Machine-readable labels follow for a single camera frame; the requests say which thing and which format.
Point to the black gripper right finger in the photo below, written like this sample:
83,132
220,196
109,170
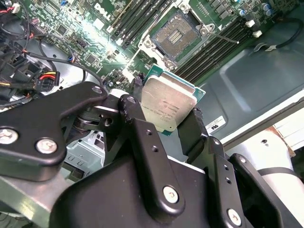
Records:
215,154

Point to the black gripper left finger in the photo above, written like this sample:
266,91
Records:
35,114

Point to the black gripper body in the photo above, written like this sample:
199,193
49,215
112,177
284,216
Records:
107,202

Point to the silver green CPU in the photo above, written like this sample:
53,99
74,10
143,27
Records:
166,102

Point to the metal locking lever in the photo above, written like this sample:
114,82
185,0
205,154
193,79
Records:
225,37

